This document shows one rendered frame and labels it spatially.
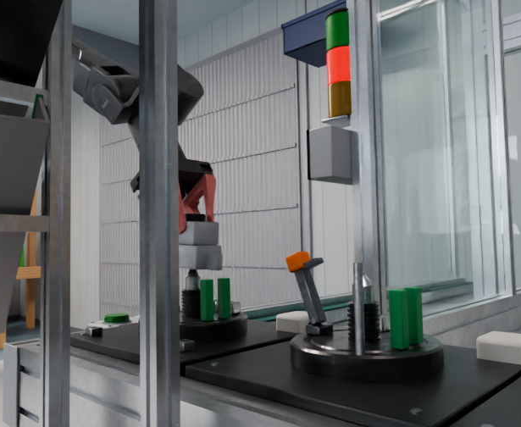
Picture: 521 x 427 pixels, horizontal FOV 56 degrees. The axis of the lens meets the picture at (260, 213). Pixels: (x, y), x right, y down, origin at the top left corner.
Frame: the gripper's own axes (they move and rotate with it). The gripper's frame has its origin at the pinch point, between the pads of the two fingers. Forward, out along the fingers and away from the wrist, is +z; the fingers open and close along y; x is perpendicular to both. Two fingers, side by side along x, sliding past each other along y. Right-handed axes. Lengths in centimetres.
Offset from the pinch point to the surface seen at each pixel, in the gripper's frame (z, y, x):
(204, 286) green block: 8.6, -2.1, 0.7
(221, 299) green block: 10.0, 0.7, 1.8
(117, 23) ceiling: -354, 193, 165
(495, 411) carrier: 33.0, -7.3, -24.4
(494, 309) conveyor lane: 23, 63, -6
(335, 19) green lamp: -17.7, 16.0, -26.4
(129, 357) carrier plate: 13.7, -12.0, 5.3
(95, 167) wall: -355, 261, 355
